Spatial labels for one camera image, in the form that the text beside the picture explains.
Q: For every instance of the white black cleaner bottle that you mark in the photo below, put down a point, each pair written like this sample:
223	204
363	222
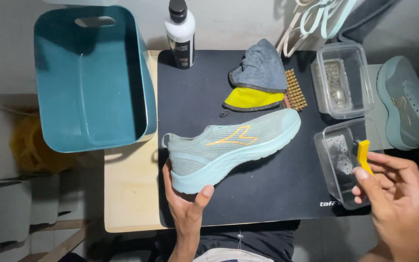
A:
180	34

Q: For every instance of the clear container with foam water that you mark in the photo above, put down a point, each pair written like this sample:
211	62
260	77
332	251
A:
340	163

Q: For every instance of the clear container with brush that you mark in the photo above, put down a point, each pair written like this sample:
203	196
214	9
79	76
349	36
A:
342	80

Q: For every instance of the yellow plastic bag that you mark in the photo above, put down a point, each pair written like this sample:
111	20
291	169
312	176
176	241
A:
35	145

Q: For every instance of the mint green sneaker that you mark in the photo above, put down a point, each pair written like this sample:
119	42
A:
227	149
406	105

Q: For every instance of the black desk mat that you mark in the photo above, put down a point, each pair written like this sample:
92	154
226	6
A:
253	196

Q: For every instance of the person's left hand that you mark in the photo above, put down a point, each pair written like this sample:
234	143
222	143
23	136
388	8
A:
186	209

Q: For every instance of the dark grey insole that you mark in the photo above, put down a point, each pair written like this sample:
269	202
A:
367	18

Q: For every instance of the mint green shoelace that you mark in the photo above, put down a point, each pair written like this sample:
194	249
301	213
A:
326	16

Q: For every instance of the person's dark shorts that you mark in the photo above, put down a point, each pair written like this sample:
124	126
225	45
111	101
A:
238	242

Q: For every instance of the white storage boxes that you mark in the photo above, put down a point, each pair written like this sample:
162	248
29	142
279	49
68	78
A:
16	211

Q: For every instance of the person's right hand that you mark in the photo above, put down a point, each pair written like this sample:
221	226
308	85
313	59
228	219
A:
395	203

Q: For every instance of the teal plastic basin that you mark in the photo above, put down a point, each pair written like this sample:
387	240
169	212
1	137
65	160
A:
93	80

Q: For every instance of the cream shoelace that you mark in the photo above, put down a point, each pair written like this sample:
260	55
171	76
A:
291	34

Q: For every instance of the wooden bristle brush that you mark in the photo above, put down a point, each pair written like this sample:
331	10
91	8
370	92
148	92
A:
295	91

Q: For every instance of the grey yellow microfiber cloth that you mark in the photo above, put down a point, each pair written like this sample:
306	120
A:
258	78

